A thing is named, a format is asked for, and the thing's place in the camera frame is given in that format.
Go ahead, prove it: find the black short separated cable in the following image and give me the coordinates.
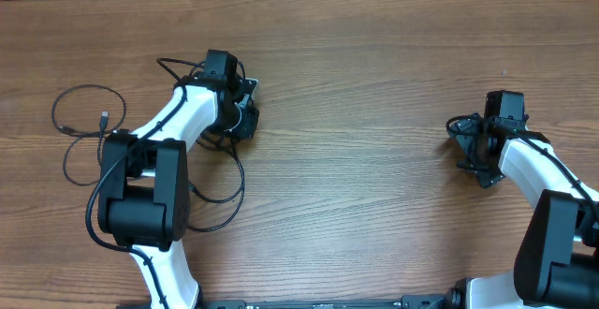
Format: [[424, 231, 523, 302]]
[[51, 83, 127, 187]]

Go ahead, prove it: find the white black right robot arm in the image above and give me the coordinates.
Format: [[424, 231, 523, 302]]
[[444, 114, 598, 308]]

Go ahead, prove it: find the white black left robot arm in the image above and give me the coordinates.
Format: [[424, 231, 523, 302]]
[[85, 50, 259, 308]]

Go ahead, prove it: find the black cable bundle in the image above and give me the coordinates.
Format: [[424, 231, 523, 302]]
[[186, 130, 247, 233]]

